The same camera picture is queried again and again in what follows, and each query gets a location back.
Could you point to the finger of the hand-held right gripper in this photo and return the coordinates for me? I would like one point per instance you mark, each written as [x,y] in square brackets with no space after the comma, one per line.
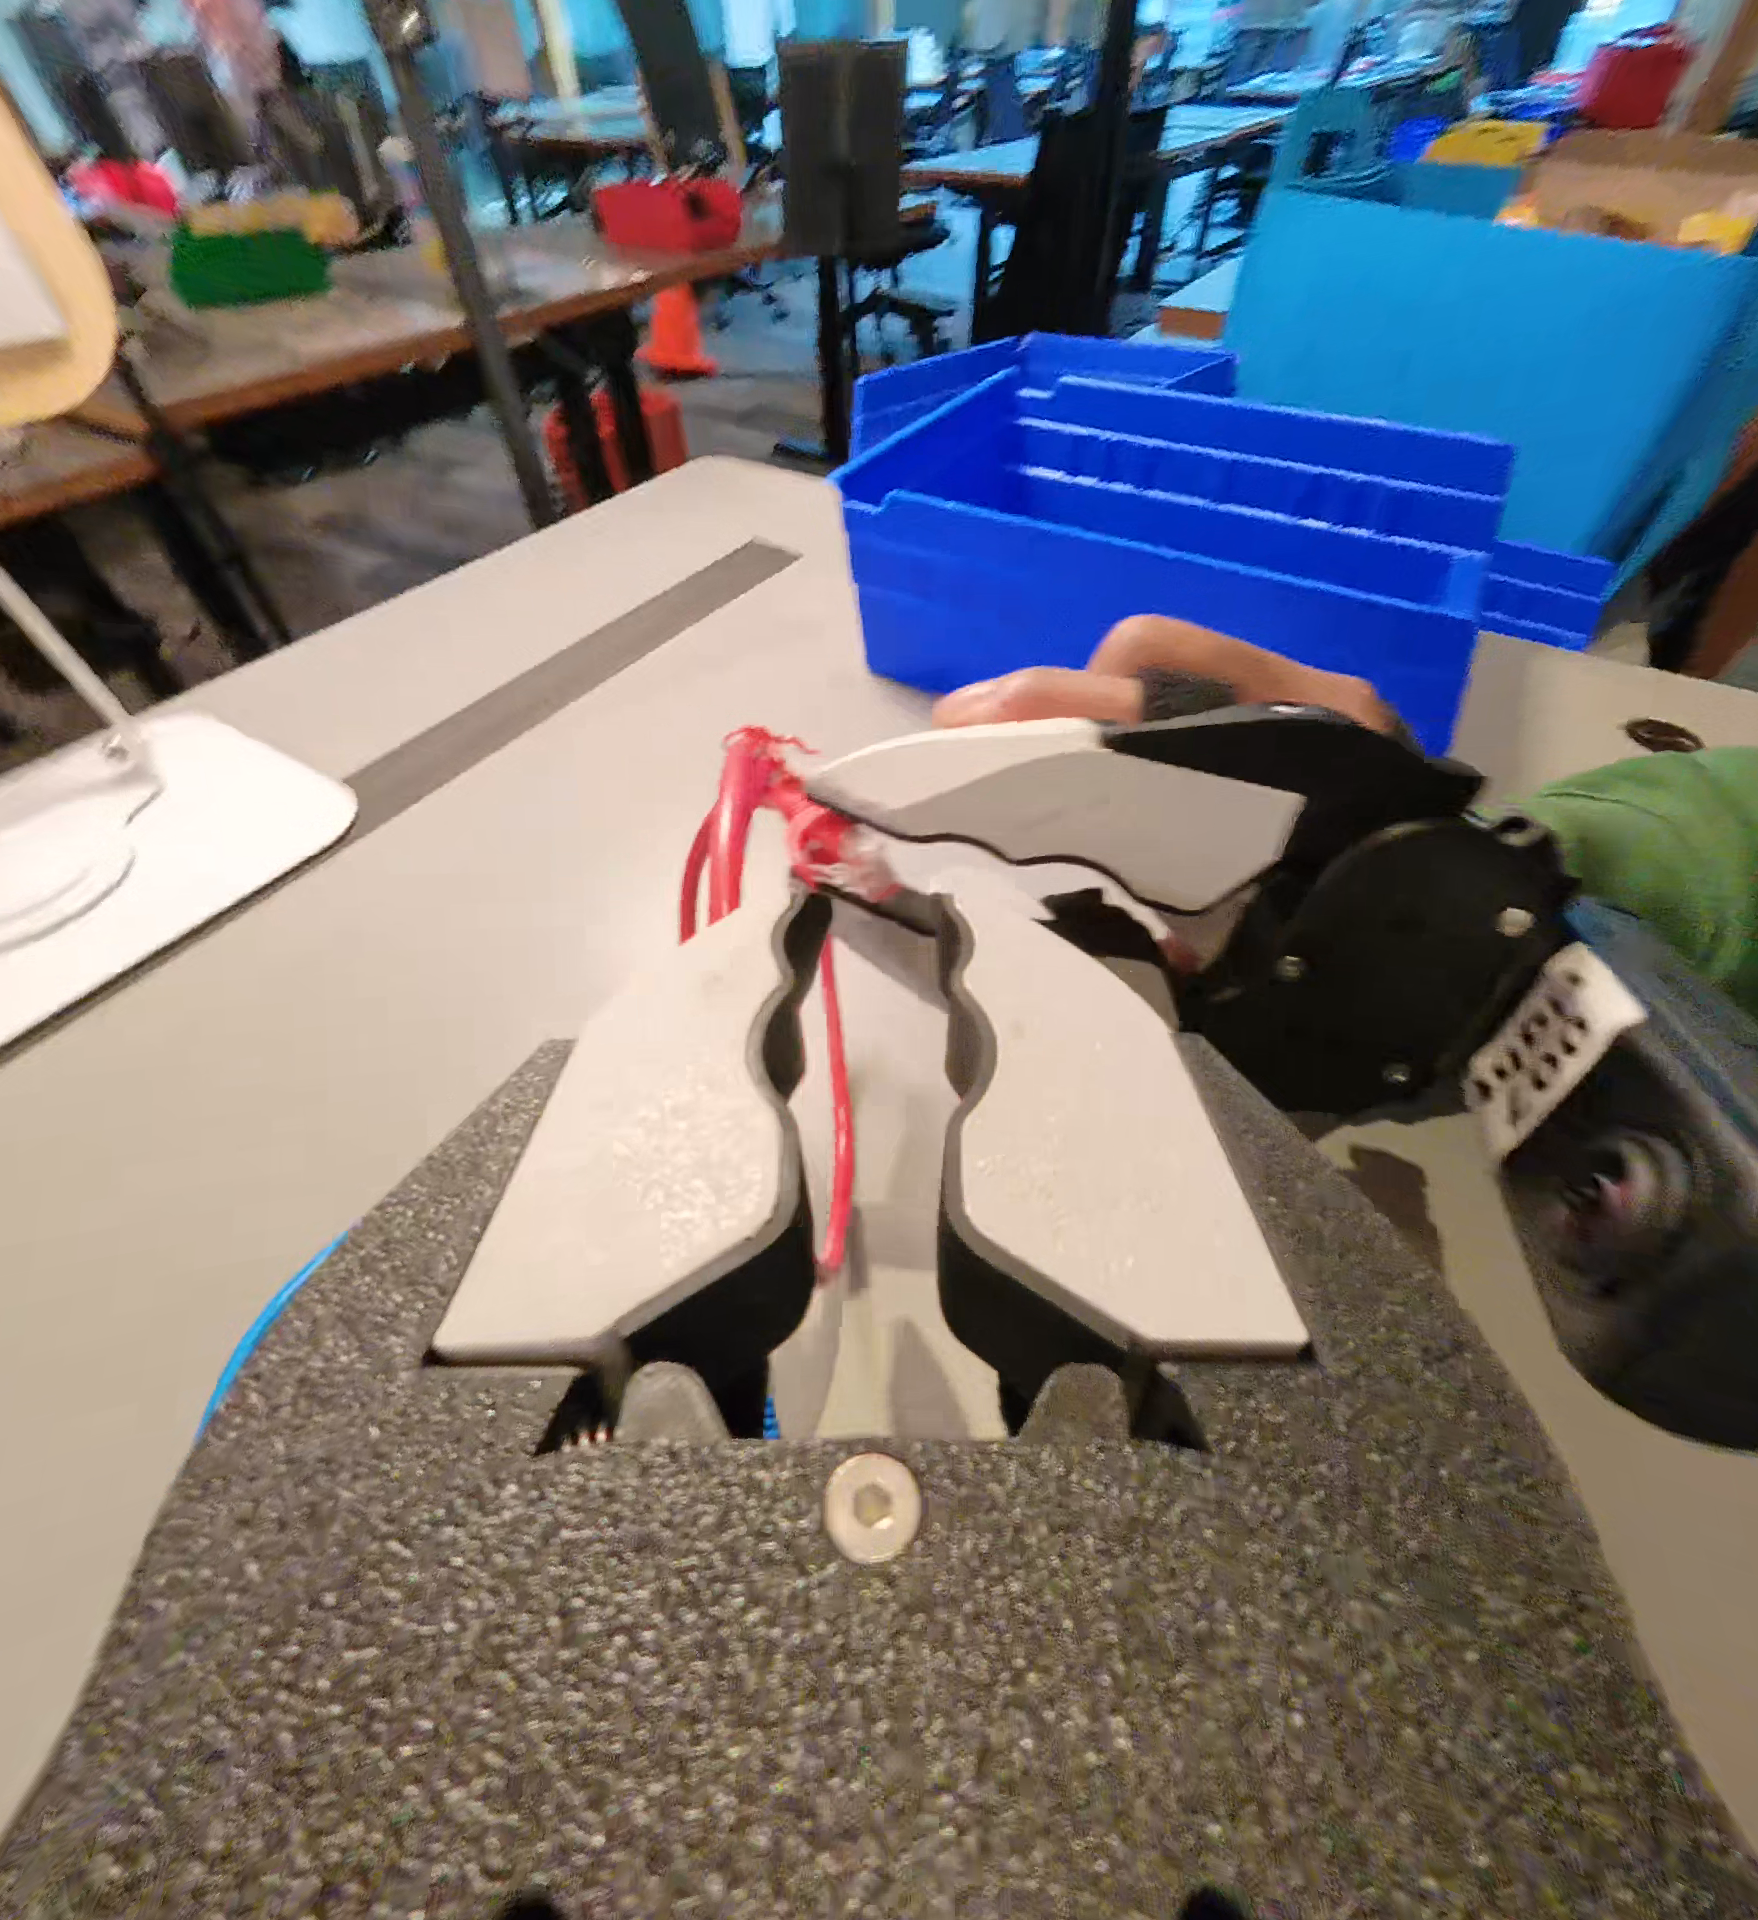
[1089,795]

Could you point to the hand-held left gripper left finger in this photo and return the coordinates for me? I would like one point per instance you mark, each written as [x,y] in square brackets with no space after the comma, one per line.
[626,1170]

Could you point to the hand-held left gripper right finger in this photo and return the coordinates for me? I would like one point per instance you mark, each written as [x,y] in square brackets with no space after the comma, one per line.
[1120,1170]

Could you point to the person's right forearm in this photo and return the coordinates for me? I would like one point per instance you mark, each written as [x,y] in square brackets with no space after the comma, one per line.
[1705,872]

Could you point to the person's right hand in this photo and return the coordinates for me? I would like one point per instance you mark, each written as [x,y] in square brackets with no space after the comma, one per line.
[1180,666]

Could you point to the white stand base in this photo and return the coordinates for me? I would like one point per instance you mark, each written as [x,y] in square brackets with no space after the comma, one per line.
[69,901]

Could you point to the orange traffic cone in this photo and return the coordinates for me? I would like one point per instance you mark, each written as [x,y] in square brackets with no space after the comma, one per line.
[677,338]

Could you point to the light blue box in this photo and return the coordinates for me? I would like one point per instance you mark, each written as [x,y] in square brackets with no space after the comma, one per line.
[1511,332]

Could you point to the red plastic crate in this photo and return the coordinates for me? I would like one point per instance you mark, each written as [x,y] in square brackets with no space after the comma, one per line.
[665,216]

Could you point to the thin black lamp pole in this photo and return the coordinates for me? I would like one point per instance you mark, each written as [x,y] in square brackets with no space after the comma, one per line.
[474,270]

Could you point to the green box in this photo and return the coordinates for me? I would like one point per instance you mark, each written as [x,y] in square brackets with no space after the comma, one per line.
[251,264]

